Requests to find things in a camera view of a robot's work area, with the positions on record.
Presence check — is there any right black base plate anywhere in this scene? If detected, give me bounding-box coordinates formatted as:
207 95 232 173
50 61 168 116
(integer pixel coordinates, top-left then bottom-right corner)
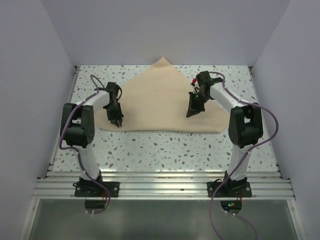
206 177 253 198

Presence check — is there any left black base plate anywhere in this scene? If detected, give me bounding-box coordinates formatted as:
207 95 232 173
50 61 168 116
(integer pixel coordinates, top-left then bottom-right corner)
72 175 120 198

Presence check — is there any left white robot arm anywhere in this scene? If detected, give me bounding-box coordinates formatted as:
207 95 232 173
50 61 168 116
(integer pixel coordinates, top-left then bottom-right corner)
59 82 124 197

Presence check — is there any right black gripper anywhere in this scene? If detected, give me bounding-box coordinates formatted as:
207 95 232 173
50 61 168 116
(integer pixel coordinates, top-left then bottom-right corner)
187 91 211 118

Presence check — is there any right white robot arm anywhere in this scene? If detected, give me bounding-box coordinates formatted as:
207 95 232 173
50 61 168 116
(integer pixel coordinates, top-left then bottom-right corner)
186 71 264 197

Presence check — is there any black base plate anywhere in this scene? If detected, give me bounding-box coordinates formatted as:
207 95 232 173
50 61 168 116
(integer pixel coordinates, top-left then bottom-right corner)
206 177 253 198
72 175 120 198

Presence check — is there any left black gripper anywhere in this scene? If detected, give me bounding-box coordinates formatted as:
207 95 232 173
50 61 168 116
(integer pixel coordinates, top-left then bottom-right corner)
104 101 124 126

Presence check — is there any beige cloth mat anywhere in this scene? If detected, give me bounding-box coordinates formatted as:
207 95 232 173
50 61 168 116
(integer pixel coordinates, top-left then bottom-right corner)
94 57 230 133

